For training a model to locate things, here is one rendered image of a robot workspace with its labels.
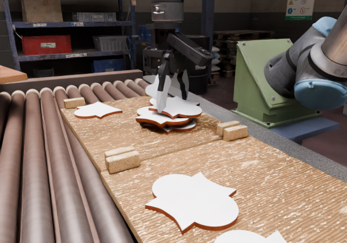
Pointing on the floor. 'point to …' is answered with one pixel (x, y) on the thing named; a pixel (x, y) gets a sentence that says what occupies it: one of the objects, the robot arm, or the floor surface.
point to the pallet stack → (226, 50)
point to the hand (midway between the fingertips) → (175, 105)
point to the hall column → (208, 25)
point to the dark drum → (202, 83)
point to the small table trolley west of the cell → (136, 44)
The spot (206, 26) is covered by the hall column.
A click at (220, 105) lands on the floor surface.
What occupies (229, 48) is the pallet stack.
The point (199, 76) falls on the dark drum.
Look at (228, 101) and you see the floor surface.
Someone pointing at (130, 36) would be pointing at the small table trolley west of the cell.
